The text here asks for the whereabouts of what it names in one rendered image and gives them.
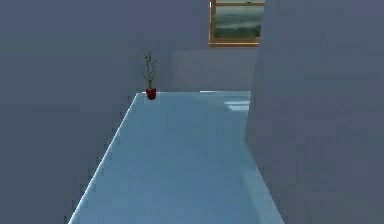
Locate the wooden framed window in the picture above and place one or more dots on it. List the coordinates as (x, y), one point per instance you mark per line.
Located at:
(237, 22)

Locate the house plant in red pot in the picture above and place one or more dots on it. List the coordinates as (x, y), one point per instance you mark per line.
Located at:
(150, 93)

